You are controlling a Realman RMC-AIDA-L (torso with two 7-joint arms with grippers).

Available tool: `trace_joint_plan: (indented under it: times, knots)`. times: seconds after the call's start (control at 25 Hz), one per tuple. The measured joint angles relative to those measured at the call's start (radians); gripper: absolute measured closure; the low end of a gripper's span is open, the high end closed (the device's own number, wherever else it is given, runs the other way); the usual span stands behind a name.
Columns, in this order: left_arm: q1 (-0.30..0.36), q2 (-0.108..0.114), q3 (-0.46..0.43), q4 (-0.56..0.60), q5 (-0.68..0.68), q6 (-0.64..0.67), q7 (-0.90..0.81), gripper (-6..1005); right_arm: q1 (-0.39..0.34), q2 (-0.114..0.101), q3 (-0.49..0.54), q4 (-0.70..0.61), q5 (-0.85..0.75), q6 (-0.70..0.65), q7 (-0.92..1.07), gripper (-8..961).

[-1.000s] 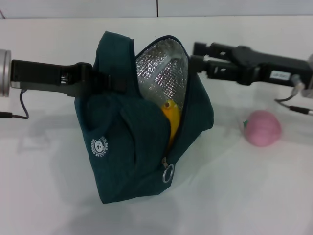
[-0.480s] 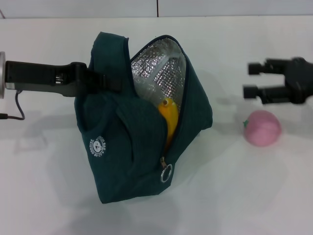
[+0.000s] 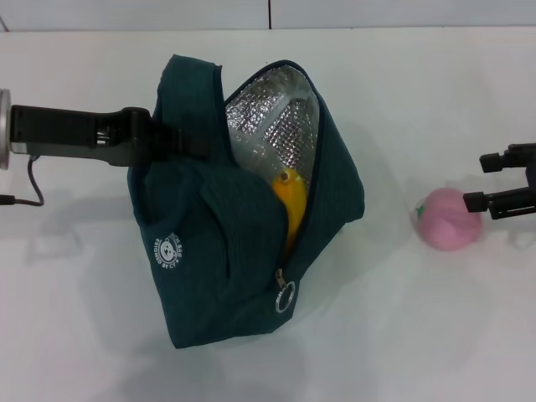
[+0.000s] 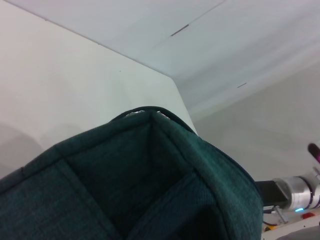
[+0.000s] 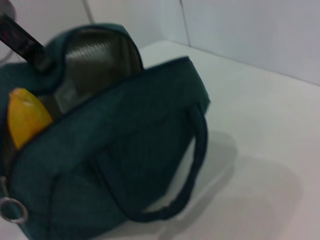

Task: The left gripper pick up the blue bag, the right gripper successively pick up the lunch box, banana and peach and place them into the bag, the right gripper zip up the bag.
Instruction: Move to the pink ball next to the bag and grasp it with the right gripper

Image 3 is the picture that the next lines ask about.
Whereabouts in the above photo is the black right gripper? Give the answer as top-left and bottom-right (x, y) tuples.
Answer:
(462, 142), (536, 222)

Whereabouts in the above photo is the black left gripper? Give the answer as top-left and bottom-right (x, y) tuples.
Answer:
(8, 104), (213, 168)

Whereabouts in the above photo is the pink peach toy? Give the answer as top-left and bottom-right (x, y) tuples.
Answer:
(412, 188), (483, 251)

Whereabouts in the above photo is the dark teal lunch bag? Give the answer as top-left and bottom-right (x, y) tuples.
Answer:
(127, 53), (364, 349)

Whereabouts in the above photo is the yellow banana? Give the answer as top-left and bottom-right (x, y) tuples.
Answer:
(271, 167), (311, 260)

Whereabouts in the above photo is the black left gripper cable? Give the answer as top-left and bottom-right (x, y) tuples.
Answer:
(0, 154), (45, 209)

